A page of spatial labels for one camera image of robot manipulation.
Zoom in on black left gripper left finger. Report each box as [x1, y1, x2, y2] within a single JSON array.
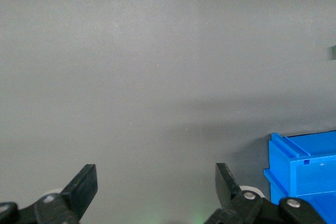
[[0, 164, 98, 224]]

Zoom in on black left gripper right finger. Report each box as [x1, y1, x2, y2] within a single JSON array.
[[203, 163, 328, 224]]

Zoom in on blue plastic storage bin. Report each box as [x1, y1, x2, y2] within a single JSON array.
[[263, 130, 336, 224]]

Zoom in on dark grey table mat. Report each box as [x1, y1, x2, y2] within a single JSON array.
[[0, 0, 336, 224]]

